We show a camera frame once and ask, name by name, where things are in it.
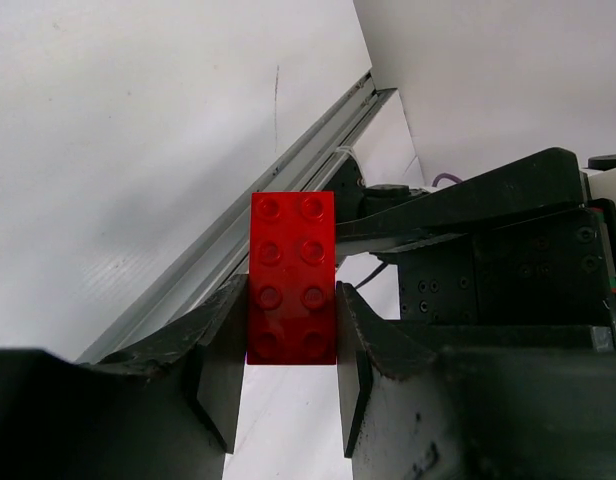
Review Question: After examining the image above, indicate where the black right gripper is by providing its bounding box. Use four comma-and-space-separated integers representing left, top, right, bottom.
336, 147, 616, 327

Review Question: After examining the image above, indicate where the aluminium table edge rail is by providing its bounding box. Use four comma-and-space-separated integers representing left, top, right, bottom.
75, 69, 399, 364

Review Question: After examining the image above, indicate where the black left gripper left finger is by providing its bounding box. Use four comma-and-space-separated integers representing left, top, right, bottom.
0, 275, 248, 479

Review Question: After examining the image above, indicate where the red lego brick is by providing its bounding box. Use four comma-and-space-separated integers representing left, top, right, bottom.
246, 191, 337, 366

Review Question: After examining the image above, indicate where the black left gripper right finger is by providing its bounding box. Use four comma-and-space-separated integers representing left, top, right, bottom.
336, 283, 616, 479

